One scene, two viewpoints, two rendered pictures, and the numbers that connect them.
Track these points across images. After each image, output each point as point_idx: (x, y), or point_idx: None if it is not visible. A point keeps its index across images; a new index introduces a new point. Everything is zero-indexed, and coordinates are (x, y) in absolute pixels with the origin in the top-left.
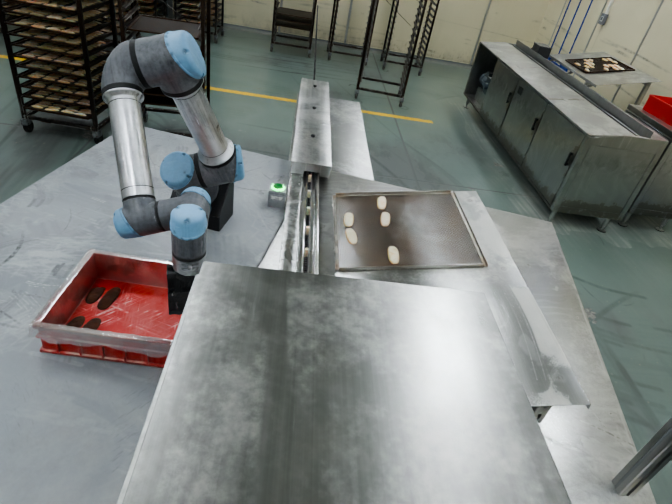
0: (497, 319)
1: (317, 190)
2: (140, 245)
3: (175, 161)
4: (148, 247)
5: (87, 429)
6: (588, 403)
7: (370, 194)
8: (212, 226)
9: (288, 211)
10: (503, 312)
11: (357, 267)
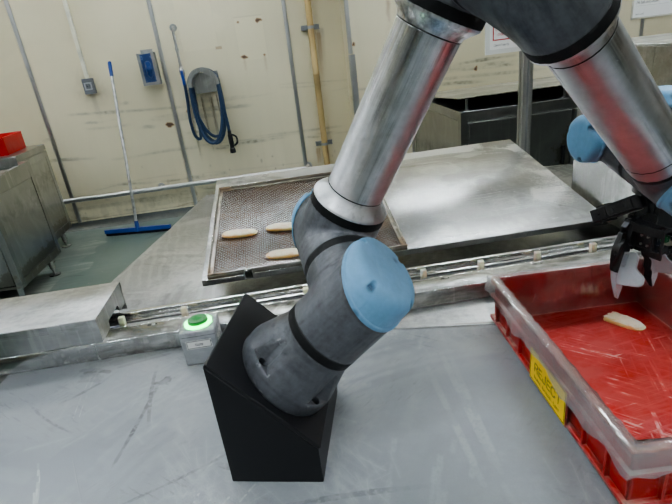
0: (443, 165)
1: (176, 304)
2: (458, 487)
3: (378, 261)
4: (455, 470)
5: None
6: (509, 139)
7: (213, 244)
8: (335, 393)
9: None
10: (432, 163)
11: (400, 230)
